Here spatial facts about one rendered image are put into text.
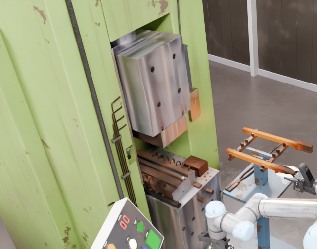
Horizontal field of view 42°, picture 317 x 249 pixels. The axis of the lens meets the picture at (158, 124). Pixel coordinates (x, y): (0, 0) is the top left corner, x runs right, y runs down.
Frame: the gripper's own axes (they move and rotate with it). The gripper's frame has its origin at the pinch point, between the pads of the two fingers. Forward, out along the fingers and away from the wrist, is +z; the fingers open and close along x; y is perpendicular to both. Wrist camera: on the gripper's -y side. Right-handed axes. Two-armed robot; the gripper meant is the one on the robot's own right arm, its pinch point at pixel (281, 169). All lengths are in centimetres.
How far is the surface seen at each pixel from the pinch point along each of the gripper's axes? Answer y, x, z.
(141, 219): -13, -78, 27
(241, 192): 26.4, -2.8, 25.5
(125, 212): -20, -83, 29
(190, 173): -2.2, -30.7, 37.7
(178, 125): -36, -34, 37
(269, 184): 26.3, 12.9, 15.3
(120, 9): -97, -45, 51
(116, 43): -81, -45, 59
